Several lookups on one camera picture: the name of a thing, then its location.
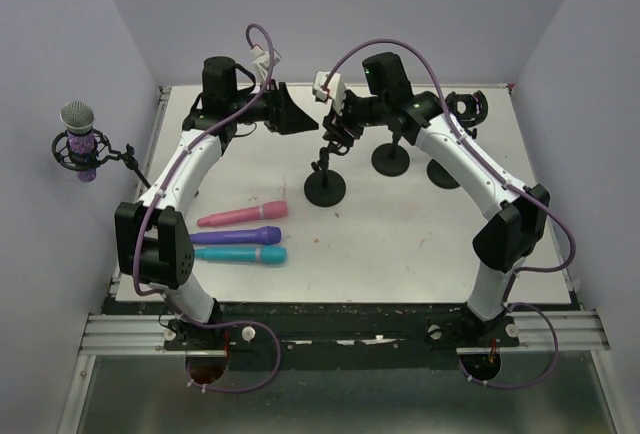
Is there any aluminium extrusion rail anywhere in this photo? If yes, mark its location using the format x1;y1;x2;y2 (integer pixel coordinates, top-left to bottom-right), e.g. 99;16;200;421
79;311;610;357

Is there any black tripod shock-mount stand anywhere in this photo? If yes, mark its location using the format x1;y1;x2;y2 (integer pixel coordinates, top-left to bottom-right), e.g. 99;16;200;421
51;129;150;187

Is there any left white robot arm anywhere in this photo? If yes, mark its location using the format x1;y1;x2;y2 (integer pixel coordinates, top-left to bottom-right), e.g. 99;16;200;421
115;48;318;349

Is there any black round-base stand back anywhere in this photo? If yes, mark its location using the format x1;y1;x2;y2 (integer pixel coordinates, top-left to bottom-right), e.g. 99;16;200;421
371;132;410;177

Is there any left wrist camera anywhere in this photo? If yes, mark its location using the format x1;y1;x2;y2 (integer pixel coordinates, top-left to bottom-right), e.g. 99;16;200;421
250;45;282;85

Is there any dark purple microphone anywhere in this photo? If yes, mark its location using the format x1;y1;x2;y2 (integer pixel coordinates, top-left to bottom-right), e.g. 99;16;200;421
190;226;282;245

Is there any teal microphone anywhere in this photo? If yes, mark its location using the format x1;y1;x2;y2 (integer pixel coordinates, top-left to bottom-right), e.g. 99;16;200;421
195;246;287;265

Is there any black mounting base rail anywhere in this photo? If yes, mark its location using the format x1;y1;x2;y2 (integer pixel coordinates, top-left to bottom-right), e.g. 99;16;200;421
102;298;531;370

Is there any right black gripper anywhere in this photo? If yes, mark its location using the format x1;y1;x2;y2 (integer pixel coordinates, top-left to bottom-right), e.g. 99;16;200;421
321;89;387;149

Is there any silver purple glitter microphone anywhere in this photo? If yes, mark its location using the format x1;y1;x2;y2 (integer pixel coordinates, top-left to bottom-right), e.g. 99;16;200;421
60;100;97;183

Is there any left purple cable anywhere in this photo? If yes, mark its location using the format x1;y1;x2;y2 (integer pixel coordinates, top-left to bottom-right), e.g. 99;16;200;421
130;23;284;396

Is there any purple cable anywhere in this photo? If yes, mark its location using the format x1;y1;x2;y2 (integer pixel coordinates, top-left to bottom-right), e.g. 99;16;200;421
323;39;574;389
130;23;284;396

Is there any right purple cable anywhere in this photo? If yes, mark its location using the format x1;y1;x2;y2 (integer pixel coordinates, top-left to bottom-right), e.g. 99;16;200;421
323;39;574;389

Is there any pink microphone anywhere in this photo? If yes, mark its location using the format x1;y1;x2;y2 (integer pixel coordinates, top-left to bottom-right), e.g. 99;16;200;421
197;201;288;228

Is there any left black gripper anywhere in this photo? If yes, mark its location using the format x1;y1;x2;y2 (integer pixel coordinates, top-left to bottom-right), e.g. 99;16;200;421
228;79;319;135

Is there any black shock-mount round-base stand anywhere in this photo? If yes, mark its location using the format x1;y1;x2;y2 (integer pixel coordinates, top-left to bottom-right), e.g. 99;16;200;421
426;90;488;190

